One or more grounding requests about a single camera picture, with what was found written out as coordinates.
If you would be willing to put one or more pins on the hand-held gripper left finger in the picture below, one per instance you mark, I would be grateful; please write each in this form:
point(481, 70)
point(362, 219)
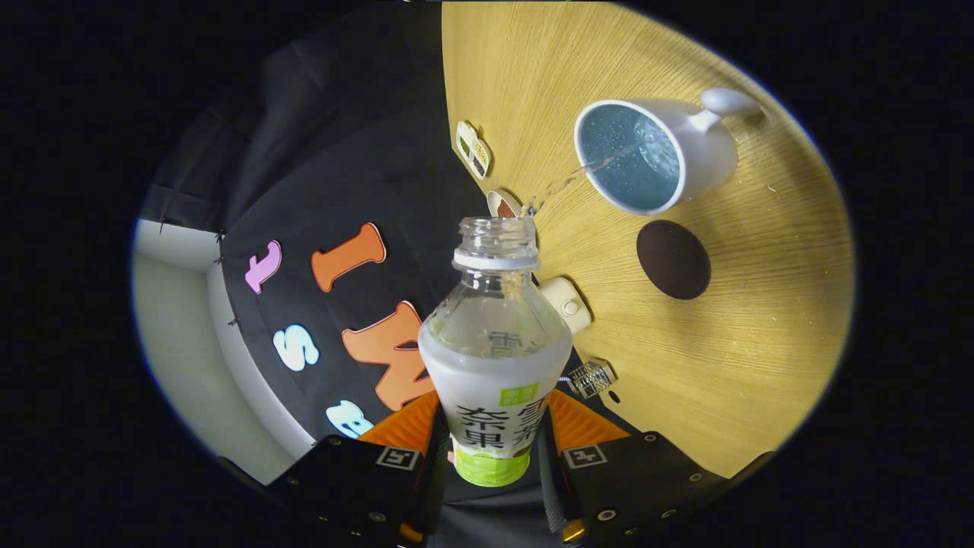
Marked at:
point(432, 495)

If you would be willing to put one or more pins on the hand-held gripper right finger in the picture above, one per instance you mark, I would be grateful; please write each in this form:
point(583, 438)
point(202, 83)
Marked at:
point(552, 487)

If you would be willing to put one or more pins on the clear juice bottle white label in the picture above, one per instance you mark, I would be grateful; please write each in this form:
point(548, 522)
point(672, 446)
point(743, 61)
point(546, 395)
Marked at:
point(494, 380)

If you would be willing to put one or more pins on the dark brown round coaster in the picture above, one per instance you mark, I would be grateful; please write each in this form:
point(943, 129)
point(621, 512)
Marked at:
point(673, 260)

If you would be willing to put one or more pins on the white cup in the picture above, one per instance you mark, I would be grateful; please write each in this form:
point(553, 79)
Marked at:
point(708, 152)

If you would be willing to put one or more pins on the white toaster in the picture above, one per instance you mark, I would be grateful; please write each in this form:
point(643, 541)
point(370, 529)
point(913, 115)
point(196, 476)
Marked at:
point(567, 304)

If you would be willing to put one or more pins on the wooden table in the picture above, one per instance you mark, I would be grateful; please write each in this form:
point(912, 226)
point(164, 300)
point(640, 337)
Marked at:
point(761, 304)

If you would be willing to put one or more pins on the round plate with red food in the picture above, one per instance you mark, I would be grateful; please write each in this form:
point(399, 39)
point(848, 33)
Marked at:
point(502, 205)

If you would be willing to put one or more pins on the white divided dish with grains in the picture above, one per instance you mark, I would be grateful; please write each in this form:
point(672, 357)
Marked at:
point(473, 151)

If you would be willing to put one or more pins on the black backdrop cloth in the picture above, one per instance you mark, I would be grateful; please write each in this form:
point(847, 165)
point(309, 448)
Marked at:
point(342, 152)

